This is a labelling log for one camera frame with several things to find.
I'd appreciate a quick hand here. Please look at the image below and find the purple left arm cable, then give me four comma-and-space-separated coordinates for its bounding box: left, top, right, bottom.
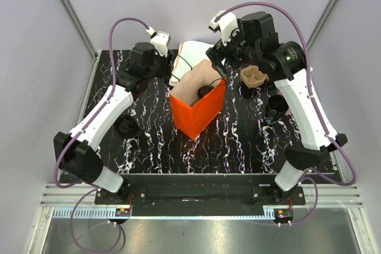
52, 17, 152, 252

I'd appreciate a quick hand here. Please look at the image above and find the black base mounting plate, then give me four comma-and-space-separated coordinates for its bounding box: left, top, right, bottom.
95, 174, 306, 219

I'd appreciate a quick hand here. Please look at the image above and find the white folded towel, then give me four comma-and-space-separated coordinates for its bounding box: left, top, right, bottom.
169, 40, 213, 87

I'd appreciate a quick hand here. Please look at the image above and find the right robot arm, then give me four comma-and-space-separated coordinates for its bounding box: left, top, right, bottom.
206, 11, 348, 205

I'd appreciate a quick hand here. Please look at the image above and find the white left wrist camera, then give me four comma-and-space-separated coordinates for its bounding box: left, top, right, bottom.
146, 26, 171, 57

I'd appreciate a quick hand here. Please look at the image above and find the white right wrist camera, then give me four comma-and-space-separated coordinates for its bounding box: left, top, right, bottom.
208, 10, 238, 46

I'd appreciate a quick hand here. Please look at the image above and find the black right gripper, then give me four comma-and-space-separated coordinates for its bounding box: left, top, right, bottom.
205, 20, 260, 79

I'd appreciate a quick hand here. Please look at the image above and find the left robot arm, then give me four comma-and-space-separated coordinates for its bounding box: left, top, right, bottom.
54, 39, 172, 204

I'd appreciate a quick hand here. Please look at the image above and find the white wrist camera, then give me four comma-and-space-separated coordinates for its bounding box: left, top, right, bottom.
208, 10, 238, 46
146, 26, 171, 57

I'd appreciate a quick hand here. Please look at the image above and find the orange paper bag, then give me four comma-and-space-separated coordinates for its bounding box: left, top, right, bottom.
169, 59, 227, 140

